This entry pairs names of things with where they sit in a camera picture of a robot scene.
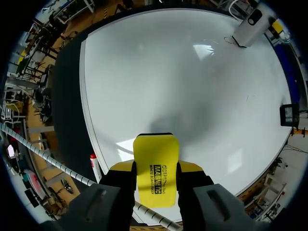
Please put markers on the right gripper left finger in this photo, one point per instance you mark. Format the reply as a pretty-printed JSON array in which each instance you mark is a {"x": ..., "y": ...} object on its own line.
[{"x": 106, "y": 204}]

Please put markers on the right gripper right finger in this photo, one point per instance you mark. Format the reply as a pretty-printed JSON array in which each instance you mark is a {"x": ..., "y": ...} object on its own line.
[{"x": 211, "y": 207}]

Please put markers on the yellow whiteboard eraser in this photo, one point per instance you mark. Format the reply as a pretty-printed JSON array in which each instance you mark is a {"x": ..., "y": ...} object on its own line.
[{"x": 156, "y": 154}]

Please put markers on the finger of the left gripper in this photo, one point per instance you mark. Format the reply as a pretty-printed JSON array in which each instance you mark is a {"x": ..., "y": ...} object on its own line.
[{"x": 277, "y": 26}]

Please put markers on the white marker pen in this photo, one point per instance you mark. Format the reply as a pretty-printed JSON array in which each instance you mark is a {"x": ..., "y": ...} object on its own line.
[{"x": 95, "y": 168}]

